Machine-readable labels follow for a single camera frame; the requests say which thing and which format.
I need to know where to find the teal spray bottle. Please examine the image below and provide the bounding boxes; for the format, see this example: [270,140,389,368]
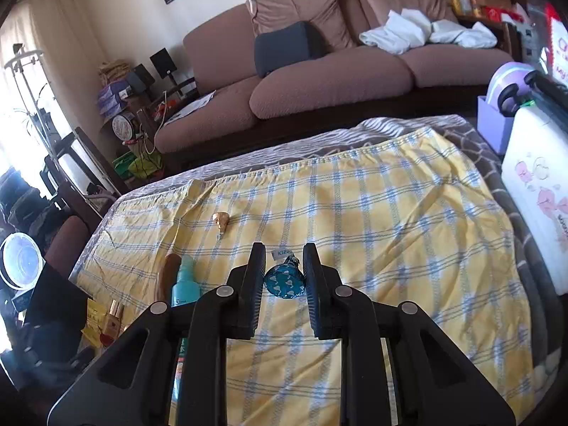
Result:
[170,256,200,403]

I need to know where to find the brown wooden roller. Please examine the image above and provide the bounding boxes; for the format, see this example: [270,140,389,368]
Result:
[154,254,182,304]

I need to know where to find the blue foil chocolate candy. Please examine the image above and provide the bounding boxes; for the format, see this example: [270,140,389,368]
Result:
[264,248,306,299]

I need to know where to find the clear plastic bucket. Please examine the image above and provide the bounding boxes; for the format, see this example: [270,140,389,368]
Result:
[1,233,45,291]

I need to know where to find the black storage box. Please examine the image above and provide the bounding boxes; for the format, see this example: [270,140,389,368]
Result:
[1,264,94,391]

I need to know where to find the brown armchair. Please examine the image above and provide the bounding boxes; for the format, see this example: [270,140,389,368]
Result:
[44,215,91,278]

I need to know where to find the yellow plaid cloth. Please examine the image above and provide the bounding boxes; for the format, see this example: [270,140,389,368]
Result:
[74,126,534,419]

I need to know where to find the stack of folded clothes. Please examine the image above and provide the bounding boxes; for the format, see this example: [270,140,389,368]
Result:
[1,167,66,254]

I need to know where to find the white floral container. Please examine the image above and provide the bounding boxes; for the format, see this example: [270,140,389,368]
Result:
[502,106,567,295]

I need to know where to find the round desk clock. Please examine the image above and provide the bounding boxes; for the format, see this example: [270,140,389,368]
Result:
[112,111,136,141]

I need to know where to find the papers on sofa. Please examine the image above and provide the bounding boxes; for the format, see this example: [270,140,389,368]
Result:
[165,91,215,123]

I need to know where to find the black speaker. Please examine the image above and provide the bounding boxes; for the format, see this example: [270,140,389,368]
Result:
[150,48,177,79]

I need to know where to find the brown fabric sofa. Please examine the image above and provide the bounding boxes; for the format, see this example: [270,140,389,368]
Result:
[155,0,512,155]

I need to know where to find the white clothes on sofa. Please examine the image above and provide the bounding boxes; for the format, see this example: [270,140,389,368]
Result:
[359,8,498,55]

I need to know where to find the dark blue cushion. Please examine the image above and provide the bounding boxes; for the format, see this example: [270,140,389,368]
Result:
[254,21,327,78]

